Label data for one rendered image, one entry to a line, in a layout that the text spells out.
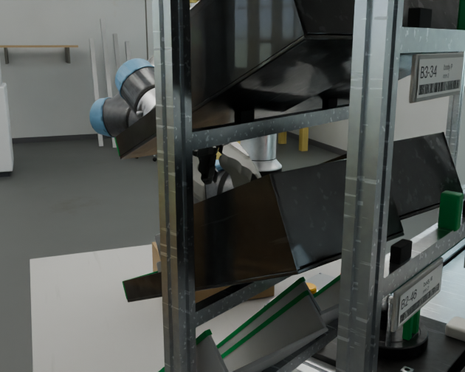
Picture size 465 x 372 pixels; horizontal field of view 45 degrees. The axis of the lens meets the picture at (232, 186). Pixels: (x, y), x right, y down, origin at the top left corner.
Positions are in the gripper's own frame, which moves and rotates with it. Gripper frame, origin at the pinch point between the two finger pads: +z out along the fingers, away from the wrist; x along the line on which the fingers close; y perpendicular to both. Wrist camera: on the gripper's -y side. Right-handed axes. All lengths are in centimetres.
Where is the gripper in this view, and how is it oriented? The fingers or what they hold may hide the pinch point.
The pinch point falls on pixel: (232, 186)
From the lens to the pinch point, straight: 75.1
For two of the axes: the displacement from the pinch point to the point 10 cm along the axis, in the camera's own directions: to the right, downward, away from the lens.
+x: -8.5, 2.0, -4.8
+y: -1.7, 7.7, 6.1
